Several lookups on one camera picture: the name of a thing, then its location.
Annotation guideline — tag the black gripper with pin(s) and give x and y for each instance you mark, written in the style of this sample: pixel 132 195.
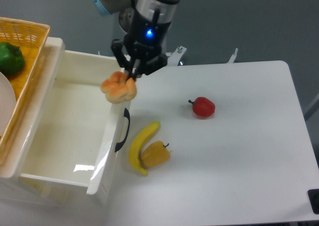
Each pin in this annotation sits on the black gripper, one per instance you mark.
pixel 143 56

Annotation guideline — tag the round golden bread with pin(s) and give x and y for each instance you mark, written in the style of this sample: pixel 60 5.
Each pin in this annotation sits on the round golden bread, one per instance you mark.
pixel 117 88

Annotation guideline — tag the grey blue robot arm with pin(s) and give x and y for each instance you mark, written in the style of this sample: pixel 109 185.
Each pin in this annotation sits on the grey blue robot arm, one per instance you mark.
pixel 144 7

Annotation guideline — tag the open upper white drawer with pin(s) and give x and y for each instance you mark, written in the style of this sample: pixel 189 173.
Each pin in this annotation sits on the open upper white drawer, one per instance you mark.
pixel 74 143

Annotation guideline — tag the yellow banana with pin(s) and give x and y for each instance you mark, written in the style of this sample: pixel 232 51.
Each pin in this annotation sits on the yellow banana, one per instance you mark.
pixel 137 145

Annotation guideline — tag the red bell pepper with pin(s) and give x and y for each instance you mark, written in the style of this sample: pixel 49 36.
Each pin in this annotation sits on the red bell pepper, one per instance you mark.
pixel 203 107

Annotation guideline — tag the yellow bell pepper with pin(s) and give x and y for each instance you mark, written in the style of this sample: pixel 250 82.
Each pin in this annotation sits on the yellow bell pepper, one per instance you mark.
pixel 155 154

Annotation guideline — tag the yellow woven basket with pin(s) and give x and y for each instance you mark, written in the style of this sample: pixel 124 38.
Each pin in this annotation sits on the yellow woven basket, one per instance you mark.
pixel 31 38

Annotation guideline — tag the green bell pepper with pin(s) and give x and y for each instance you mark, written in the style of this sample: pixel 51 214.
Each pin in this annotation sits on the green bell pepper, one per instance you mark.
pixel 11 59

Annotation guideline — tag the white plate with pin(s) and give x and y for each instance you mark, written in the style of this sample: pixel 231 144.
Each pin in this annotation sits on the white plate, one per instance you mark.
pixel 7 102

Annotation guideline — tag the black corner device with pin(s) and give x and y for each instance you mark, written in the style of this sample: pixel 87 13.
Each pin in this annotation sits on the black corner device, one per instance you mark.
pixel 313 195

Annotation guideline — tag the white table mounting bracket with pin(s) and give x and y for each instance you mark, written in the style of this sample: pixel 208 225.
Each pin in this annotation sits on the white table mounting bracket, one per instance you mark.
pixel 176 58

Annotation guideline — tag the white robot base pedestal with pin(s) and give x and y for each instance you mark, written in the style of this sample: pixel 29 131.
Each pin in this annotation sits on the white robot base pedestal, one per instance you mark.
pixel 129 22

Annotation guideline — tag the black drawer handle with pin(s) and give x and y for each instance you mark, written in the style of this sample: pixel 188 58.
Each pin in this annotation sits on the black drawer handle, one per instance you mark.
pixel 124 131

